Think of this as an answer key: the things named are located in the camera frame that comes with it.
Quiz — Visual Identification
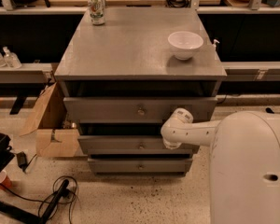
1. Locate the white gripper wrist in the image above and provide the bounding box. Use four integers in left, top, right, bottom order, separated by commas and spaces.
161, 108, 193, 149

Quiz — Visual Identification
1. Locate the grey drawer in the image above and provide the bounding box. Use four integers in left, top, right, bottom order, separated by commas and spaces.
77, 123, 199, 155
63, 97, 217, 123
88, 159, 192, 174

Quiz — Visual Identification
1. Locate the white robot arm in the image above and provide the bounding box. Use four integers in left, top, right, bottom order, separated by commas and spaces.
161, 108, 280, 224

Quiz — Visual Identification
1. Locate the grey wooden drawer cabinet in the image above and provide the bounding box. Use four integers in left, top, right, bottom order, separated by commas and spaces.
53, 7, 228, 176

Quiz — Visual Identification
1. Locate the grey bottom drawer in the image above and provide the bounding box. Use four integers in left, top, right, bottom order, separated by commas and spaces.
88, 159, 192, 174

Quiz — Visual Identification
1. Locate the grey top drawer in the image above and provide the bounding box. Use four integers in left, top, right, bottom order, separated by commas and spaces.
63, 97, 217, 123

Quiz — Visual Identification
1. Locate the white ceramic bowl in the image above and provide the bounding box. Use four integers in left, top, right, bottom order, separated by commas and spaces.
168, 31, 203, 61

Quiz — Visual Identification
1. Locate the black leg at right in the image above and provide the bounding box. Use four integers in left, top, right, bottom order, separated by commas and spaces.
265, 107, 274, 114

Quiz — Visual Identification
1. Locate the small white pump bottle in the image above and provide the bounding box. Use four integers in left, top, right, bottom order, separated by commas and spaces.
213, 39, 220, 50

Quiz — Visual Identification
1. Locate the brown cardboard box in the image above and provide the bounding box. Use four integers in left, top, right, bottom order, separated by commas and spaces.
20, 83, 83, 158

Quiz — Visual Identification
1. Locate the black power adapter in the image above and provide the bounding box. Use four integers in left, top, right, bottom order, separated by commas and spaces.
16, 152, 28, 170

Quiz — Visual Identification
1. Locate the clear sanitizer bottle right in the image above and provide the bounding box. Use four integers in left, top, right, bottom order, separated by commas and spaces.
3, 47, 21, 69

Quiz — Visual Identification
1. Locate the red plastic cup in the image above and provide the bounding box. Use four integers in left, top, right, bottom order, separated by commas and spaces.
0, 170, 12, 190

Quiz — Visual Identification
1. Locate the black stand base leg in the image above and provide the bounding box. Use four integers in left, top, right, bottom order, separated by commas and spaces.
0, 179, 70, 224

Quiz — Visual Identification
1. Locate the black coiled floor cable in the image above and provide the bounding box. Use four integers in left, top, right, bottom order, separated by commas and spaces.
0, 175, 79, 224

